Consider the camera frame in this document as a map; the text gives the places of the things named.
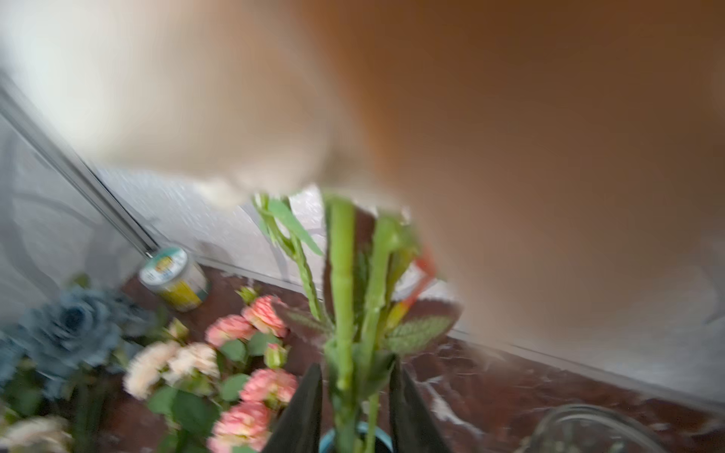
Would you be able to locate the small yellow lidded jar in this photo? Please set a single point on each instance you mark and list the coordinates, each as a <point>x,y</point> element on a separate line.
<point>174,276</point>

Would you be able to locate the blue-grey rose bunch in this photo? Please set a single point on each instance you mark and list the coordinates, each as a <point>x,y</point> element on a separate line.
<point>83,331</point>

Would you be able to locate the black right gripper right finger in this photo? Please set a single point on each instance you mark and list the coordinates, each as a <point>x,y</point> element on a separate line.
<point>412,427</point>

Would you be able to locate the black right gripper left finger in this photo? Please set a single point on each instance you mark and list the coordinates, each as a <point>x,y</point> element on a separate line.
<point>299,427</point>

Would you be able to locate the clear glass vase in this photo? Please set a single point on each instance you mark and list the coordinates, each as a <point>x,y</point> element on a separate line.
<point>586,428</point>

